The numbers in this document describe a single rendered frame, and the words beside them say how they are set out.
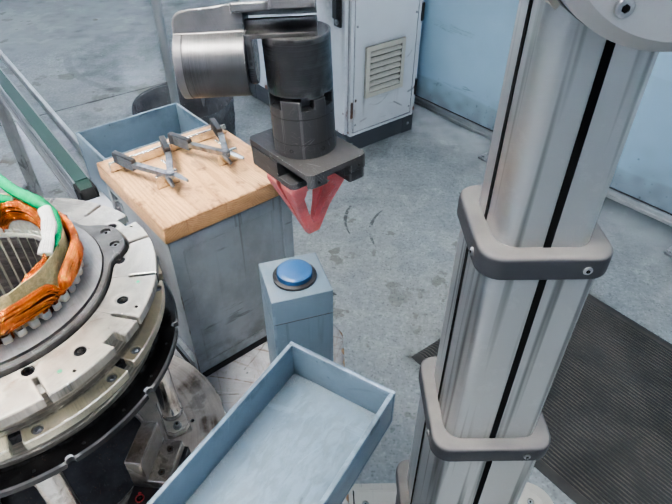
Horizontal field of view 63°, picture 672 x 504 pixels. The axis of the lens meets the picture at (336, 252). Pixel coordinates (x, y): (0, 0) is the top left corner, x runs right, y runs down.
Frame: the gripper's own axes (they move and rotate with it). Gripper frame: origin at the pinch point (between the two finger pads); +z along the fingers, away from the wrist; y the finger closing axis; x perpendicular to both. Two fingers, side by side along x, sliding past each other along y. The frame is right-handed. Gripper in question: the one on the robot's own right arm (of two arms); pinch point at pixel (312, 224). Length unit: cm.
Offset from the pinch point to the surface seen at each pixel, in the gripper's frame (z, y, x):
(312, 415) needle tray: 8.9, 13.3, -10.4
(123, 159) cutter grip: 0.7, -28.6, -9.4
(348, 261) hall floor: 110, -98, 80
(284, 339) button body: 13.9, 0.0, -5.1
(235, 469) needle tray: 8.7, 13.6, -18.5
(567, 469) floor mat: 112, 10, 71
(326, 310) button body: 10.9, 1.9, -0.3
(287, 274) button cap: 6.6, -1.8, -2.6
